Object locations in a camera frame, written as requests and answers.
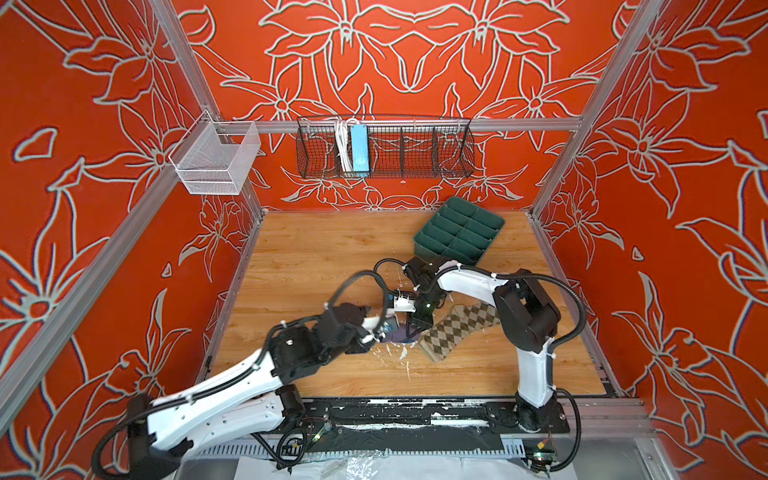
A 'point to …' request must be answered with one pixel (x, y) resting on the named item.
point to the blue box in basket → (359, 150)
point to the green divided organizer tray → (458, 231)
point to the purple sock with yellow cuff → (402, 335)
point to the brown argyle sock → (459, 321)
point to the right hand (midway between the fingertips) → (406, 329)
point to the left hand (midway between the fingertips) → (370, 310)
